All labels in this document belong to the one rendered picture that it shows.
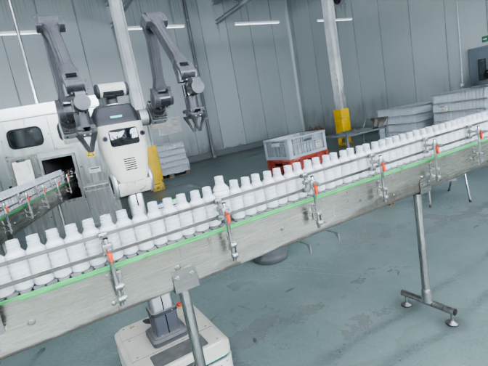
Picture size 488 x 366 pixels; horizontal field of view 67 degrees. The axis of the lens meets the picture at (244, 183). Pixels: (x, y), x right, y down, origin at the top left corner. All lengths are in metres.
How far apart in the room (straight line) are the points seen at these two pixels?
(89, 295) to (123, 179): 0.75
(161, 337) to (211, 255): 0.88
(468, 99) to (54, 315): 7.29
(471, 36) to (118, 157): 11.17
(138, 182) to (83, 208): 3.22
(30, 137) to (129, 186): 3.34
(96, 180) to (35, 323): 3.79
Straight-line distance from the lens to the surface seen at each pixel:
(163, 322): 2.25
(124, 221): 1.40
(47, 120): 5.17
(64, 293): 1.40
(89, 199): 5.15
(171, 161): 11.04
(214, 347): 2.16
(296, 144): 3.94
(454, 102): 7.89
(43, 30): 1.79
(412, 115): 8.48
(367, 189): 1.99
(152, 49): 1.97
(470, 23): 12.30
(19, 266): 1.39
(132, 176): 1.98
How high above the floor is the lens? 1.42
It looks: 10 degrees down
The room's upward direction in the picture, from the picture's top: 10 degrees counter-clockwise
